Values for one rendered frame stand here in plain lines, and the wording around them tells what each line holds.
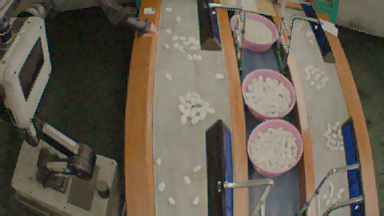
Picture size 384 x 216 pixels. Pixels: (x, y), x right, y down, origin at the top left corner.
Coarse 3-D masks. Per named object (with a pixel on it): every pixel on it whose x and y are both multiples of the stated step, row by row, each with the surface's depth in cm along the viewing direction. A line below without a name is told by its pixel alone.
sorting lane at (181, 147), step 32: (192, 0) 236; (160, 32) 217; (192, 32) 217; (160, 64) 203; (192, 64) 204; (160, 96) 192; (224, 96) 194; (160, 128) 183; (192, 128) 184; (192, 160) 175; (160, 192) 165; (192, 192) 165
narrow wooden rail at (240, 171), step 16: (224, 16) 224; (224, 32) 215; (224, 48) 208; (224, 64) 204; (240, 96) 191; (240, 112) 186; (240, 128) 181; (240, 144) 177; (240, 160) 172; (240, 176) 167; (240, 192) 163; (240, 208) 158
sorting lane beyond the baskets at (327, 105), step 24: (288, 24) 229; (312, 48) 219; (336, 72) 209; (312, 96) 197; (336, 96) 198; (312, 120) 188; (336, 120) 188; (312, 144) 179; (336, 144) 179; (336, 192) 162
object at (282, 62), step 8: (288, 0) 186; (296, 0) 186; (296, 16) 177; (304, 16) 177; (280, 24) 202; (280, 32) 206; (288, 32) 187; (280, 40) 211; (288, 40) 191; (288, 48) 195; (280, 56) 215; (288, 56) 200; (280, 64) 211; (280, 72) 212
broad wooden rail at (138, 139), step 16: (144, 0) 232; (160, 0) 235; (144, 16) 222; (160, 16) 226; (144, 48) 206; (144, 64) 200; (128, 80) 194; (144, 80) 194; (128, 96) 189; (144, 96) 189; (128, 112) 184; (144, 112) 184; (128, 128) 179; (144, 128) 180; (128, 144) 174; (144, 144) 175; (128, 160) 170; (144, 160) 170; (128, 176) 165; (144, 176) 166; (128, 192) 160; (144, 192) 161; (128, 208) 156; (144, 208) 156
